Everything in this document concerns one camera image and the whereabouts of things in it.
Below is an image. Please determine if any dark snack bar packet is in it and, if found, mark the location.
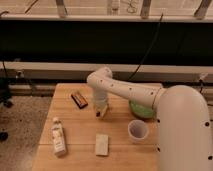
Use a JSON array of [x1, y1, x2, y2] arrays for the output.
[[71, 91, 88, 109]]

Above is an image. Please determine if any beige sponge block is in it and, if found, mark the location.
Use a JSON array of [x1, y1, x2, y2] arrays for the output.
[[95, 134, 109, 156]]

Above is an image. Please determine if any white paper cup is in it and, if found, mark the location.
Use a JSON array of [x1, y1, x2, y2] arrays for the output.
[[127, 120, 149, 143]]

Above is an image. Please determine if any green bowl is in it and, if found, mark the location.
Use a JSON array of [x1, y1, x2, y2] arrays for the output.
[[129, 101, 155, 119]]

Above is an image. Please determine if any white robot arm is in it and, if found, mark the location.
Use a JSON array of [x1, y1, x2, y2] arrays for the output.
[[87, 67, 213, 171]]

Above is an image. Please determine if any black cable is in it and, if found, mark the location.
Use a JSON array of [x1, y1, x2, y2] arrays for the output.
[[127, 13, 165, 82]]

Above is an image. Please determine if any white plastic bottle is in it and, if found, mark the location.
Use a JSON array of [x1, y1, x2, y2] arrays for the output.
[[51, 117, 67, 157]]

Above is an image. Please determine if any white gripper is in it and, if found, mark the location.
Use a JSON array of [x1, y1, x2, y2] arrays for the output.
[[93, 89, 108, 117]]

